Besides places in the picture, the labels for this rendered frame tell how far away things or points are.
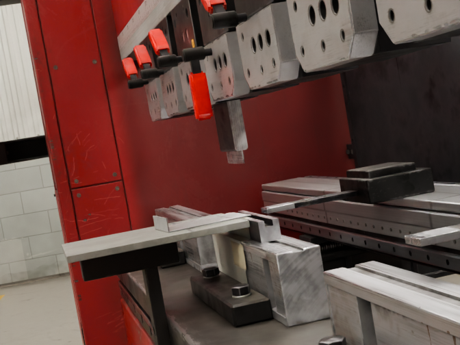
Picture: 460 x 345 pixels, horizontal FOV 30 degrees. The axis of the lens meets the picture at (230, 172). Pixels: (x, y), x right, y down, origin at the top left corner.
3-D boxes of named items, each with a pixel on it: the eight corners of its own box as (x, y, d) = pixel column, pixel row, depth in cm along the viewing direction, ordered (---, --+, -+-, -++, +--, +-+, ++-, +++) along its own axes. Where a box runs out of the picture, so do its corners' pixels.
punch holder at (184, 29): (185, 111, 141) (168, 11, 140) (235, 103, 143) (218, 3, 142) (204, 105, 126) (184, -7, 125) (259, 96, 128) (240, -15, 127)
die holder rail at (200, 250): (161, 247, 211) (154, 209, 210) (185, 242, 212) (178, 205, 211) (201, 272, 162) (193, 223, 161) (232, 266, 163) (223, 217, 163)
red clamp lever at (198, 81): (192, 122, 116) (180, 50, 115) (222, 116, 117) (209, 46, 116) (195, 121, 114) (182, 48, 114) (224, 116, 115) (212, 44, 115)
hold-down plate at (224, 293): (192, 294, 142) (189, 276, 142) (223, 287, 143) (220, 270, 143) (235, 328, 113) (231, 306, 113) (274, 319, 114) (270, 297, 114)
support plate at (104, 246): (62, 250, 135) (61, 244, 135) (222, 218, 141) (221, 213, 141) (67, 263, 118) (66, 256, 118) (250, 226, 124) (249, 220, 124)
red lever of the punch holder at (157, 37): (145, 28, 140) (158, 61, 133) (169, 24, 141) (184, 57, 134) (145, 37, 142) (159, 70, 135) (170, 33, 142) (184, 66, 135)
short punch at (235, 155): (222, 164, 137) (212, 105, 137) (235, 162, 137) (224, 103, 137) (237, 164, 127) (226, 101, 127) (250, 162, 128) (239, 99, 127)
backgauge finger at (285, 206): (255, 218, 139) (250, 187, 138) (402, 189, 144) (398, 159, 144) (276, 223, 127) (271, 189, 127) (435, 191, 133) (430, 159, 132)
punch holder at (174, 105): (166, 117, 160) (150, 29, 159) (210, 109, 162) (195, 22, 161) (180, 112, 145) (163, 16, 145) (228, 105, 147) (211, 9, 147)
